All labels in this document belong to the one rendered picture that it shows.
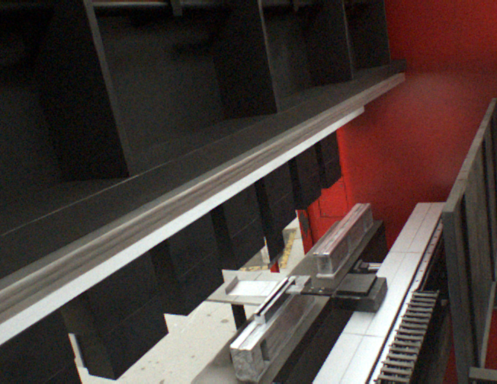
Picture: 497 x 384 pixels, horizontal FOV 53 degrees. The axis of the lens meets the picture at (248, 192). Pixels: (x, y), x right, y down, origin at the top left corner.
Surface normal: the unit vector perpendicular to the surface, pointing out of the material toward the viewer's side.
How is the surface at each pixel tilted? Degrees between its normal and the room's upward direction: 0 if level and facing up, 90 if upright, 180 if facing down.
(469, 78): 90
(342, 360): 0
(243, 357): 90
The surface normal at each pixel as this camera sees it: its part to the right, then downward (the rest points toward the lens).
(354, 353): -0.19, -0.95
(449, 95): -0.48, 0.31
